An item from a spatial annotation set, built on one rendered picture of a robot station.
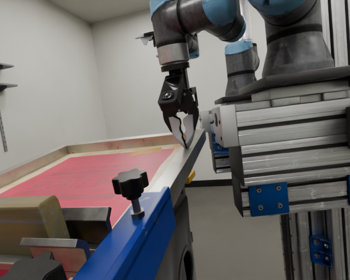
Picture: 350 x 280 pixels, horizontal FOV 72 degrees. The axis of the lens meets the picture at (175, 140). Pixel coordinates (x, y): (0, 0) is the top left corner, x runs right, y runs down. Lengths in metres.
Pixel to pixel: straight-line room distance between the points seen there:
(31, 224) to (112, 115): 4.23
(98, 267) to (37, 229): 0.09
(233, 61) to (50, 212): 0.92
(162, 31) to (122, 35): 3.98
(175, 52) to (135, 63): 3.78
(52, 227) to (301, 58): 0.53
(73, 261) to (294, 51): 0.54
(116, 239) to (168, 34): 0.44
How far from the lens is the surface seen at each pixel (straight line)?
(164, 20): 0.60
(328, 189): 0.68
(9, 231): 0.36
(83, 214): 0.34
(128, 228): 0.32
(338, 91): 0.62
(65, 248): 0.29
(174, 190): 0.45
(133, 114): 4.33
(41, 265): 0.21
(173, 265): 0.69
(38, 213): 0.31
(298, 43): 0.60
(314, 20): 0.63
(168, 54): 0.59
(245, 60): 1.08
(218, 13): 0.55
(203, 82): 3.98
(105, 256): 0.29
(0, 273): 0.44
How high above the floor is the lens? 1.20
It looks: 5 degrees down
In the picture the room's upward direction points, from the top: 7 degrees counter-clockwise
